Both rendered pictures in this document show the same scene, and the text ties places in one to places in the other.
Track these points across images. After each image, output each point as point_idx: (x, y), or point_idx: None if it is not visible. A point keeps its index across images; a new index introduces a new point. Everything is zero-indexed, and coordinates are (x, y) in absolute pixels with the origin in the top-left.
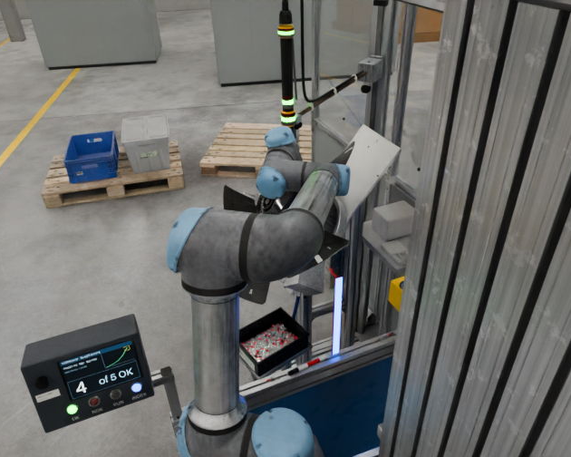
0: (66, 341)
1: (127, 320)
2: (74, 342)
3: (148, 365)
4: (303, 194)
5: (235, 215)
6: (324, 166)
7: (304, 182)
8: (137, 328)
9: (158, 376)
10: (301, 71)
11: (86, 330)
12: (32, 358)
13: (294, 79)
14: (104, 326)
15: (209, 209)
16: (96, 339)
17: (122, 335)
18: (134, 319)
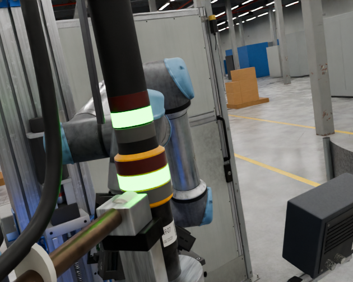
0: (344, 189)
1: (315, 210)
2: (334, 189)
3: (301, 255)
4: (106, 92)
5: (145, 62)
6: (77, 117)
7: (105, 109)
8: (295, 206)
9: (298, 275)
10: (43, 34)
11: (342, 199)
12: (349, 177)
13: (91, 45)
14: (329, 203)
15: (163, 60)
16: (317, 192)
17: (297, 196)
18: (309, 212)
